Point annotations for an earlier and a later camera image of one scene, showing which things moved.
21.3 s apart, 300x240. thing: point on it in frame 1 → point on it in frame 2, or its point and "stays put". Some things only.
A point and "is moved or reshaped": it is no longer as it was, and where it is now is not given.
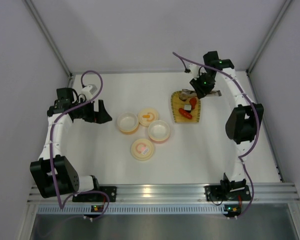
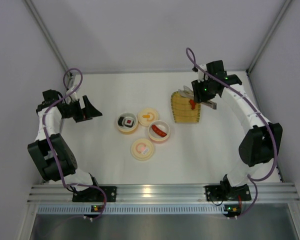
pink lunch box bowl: [159, 131] stays put
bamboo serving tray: [177, 103] stays put
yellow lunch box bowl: [128, 123] stays put
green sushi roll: [187, 108] → [121, 121]
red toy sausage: [185, 113] → [158, 131]
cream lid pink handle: [142, 149] stays put
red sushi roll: [183, 96] → [129, 122]
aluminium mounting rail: [177, 195] stays put
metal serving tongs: [215, 93] is moved or reshaped
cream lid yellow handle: [147, 115] stays put
